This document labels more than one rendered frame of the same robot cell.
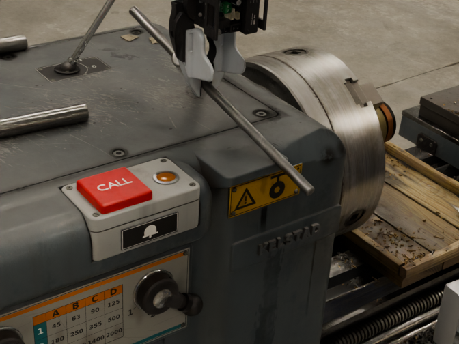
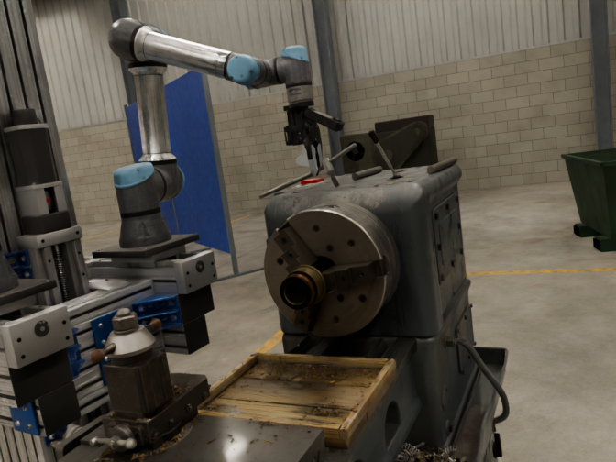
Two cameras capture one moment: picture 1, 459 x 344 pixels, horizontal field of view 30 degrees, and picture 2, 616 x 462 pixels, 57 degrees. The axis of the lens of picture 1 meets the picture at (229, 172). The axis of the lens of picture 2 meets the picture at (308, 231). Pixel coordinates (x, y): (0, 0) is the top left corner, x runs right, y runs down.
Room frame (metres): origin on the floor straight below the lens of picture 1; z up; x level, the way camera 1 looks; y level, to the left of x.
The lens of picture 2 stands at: (2.40, -0.74, 1.40)
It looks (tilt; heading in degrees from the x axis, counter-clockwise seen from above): 9 degrees down; 153
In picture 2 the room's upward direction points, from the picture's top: 8 degrees counter-clockwise
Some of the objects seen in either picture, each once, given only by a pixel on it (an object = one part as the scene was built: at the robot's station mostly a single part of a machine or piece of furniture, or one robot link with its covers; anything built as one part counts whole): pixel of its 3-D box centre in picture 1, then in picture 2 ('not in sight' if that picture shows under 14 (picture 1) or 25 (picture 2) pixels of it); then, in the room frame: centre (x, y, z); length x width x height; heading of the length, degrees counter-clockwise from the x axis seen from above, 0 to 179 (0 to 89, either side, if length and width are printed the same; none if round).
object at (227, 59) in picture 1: (228, 60); (305, 161); (0.95, 0.01, 1.34); 0.06 x 0.03 x 0.09; 37
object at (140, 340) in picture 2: not in sight; (128, 339); (1.52, -0.63, 1.13); 0.08 x 0.08 x 0.03
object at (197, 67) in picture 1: (200, 67); (311, 159); (0.93, 0.04, 1.34); 0.06 x 0.03 x 0.09; 37
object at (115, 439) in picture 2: not in sight; (156, 414); (1.50, -0.61, 0.99); 0.20 x 0.10 x 0.05; 127
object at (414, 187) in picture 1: (392, 204); (293, 392); (1.37, -0.31, 0.89); 0.36 x 0.30 x 0.04; 37
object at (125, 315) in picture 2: not in sight; (124, 319); (1.52, -0.63, 1.17); 0.04 x 0.04 x 0.03
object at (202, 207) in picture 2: not in sight; (170, 173); (-5.50, 1.20, 1.18); 4.12 x 0.80 x 2.35; 1
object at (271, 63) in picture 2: not in sight; (260, 73); (0.88, -0.06, 1.60); 0.11 x 0.11 x 0.08; 47
